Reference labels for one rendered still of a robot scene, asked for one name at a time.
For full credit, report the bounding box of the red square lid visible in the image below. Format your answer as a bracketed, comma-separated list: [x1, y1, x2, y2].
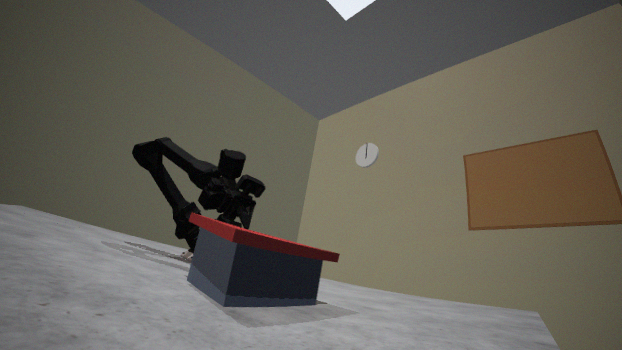
[189, 213, 340, 263]

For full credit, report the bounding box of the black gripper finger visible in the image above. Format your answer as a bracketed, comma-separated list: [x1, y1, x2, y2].
[230, 194, 256, 230]
[218, 217, 242, 228]

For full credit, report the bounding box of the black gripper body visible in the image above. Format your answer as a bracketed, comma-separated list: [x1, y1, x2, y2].
[215, 175, 266, 221]

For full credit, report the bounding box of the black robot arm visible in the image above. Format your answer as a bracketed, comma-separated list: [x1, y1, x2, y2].
[132, 137, 246, 253]

